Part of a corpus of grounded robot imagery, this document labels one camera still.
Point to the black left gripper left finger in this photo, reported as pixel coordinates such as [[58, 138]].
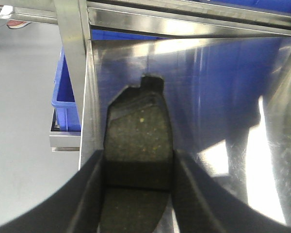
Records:
[[74, 208]]

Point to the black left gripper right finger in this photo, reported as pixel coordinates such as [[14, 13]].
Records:
[[202, 206]]

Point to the grey brake pad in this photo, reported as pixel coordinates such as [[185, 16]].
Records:
[[138, 159]]

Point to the blue bin left under table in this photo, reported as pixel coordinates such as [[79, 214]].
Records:
[[63, 98]]

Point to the red shoe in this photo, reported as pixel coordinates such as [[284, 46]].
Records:
[[16, 24]]

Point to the stainless steel rack frame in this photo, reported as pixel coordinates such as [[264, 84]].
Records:
[[166, 18]]

